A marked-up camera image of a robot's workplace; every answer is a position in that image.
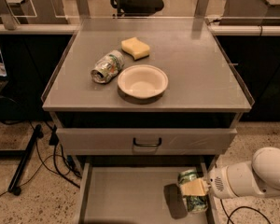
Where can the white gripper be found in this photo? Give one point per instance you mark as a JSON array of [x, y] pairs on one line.
[[216, 183]]

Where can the green crushed can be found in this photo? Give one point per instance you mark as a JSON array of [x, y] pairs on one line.
[[194, 204]]

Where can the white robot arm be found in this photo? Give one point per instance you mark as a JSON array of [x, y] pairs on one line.
[[259, 177]]

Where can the open grey middle drawer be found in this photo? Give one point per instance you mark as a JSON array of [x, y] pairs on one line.
[[139, 190]]

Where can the grey drawer cabinet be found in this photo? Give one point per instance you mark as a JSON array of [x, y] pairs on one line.
[[135, 103]]

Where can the grey top drawer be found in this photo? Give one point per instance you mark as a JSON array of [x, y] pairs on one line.
[[89, 141]]

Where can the silver crushed can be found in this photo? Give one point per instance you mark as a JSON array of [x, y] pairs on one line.
[[108, 67]]

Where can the white paper bowl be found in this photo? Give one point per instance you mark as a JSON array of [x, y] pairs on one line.
[[143, 81]]

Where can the yellow sponge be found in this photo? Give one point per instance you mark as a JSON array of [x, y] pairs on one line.
[[136, 48]]

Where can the black stand leg with wheel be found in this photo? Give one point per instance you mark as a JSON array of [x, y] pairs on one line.
[[14, 187]]

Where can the grey background table right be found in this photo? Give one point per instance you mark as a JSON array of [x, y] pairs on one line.
[[251, 12]]

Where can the grey background table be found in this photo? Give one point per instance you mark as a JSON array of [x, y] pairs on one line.
[[15, 12], [251, 12]]

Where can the grey background table left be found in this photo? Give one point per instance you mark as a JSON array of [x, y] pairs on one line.
[[15, 12]]

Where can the black drawer handle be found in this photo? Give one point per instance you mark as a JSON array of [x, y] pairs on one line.
[[147, 144]]

